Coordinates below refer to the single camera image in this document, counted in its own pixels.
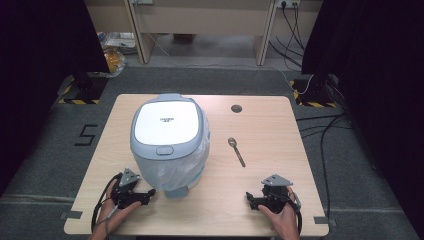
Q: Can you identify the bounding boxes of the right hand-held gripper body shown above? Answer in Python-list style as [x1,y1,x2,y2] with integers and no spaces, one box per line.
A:
[260,173,298,215]

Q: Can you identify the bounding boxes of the black floor cables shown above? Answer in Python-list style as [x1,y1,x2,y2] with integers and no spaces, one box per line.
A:
[294,112,356,222]

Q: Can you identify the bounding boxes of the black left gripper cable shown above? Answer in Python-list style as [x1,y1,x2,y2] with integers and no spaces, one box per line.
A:
[90,172,124,234]

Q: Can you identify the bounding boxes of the person's right hand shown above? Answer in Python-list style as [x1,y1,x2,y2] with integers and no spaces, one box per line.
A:
[257,185,301,240]

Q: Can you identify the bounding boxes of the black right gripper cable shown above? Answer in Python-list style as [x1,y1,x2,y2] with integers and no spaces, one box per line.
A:
[285,192,304,235]

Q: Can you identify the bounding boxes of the black curtain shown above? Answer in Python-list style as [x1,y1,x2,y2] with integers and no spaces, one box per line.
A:
[301,0,424,240]
[0,0,110,198]

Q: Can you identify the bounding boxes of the black power cables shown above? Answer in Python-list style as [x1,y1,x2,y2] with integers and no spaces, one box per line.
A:
[268,1,306,68]

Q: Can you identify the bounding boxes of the white power strip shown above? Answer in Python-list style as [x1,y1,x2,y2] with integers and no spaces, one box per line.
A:
[277,0,301,9]

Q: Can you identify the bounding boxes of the black stand base striped tape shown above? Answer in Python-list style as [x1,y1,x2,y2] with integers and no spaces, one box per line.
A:
[289,73,340,109]
[57,71,110,105]

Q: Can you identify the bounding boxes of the metal spoon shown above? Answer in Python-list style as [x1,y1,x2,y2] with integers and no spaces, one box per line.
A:
[227,136,247,169]

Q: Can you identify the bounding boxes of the grey tape piece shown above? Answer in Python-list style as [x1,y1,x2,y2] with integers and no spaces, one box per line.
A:
[59,210,84,221]
[313,216,336,227]

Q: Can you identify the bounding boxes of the grey-blue rice cooker white lid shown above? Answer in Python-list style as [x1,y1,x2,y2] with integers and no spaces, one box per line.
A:
[129,92,212,200]

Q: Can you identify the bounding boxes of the clear plastic bags pile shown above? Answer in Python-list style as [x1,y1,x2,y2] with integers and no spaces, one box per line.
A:
[97,31,138,78]

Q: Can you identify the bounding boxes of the person's left hand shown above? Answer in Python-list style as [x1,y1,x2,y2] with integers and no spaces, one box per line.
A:
[95,189,143,238]

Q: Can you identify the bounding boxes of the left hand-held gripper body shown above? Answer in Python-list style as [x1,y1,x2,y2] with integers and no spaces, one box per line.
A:
[109,167,148,211]

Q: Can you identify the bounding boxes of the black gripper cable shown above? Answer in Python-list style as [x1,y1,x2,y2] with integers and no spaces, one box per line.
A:
[285,192,304,235]
[90,172,124,234]

